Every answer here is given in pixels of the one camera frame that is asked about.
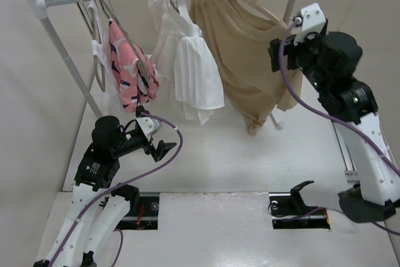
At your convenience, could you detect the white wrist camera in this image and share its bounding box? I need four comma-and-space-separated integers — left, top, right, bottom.
136, 117, 161, 141
293, 3, 326, 46

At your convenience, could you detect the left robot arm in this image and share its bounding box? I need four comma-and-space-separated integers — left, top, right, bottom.
34, 111, 183, 266

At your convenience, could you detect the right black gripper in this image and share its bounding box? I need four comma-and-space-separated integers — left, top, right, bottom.
269, 28, 331, 93

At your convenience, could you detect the white pleated dress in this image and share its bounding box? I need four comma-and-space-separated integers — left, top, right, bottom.
148, 0, 224, 124

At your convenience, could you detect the pink patterned garment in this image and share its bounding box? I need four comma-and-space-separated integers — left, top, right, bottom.
108, 19, 159, 113

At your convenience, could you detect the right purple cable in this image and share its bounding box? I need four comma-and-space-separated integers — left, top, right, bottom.
279, 18, 400, 236

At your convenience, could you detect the beige t shirt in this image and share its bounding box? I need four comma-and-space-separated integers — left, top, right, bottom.
189, 0, 297, 136

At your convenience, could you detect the purple cable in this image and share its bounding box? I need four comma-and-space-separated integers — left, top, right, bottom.
279, 18, 400, 236
46, 111, 184, 267

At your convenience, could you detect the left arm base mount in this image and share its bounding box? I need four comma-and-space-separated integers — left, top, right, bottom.
117, 192, 160, 231

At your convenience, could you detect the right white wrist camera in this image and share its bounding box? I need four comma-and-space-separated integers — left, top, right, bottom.
293, 3, 326, 46

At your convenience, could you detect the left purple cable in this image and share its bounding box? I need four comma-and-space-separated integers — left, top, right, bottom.
46, 111, 184, 267

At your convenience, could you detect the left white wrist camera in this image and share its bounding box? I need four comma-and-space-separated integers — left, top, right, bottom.
136, 117, 161, 141

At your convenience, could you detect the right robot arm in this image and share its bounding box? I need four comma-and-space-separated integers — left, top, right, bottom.
268, 32, 399, 224

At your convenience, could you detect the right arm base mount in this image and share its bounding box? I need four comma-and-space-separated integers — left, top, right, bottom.
267, 181, 331, 229

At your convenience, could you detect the grey hanger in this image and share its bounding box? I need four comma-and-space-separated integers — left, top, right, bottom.
88, 1, 106, 92

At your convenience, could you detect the white tank top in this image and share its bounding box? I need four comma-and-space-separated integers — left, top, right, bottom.
99, 13, 124, 116

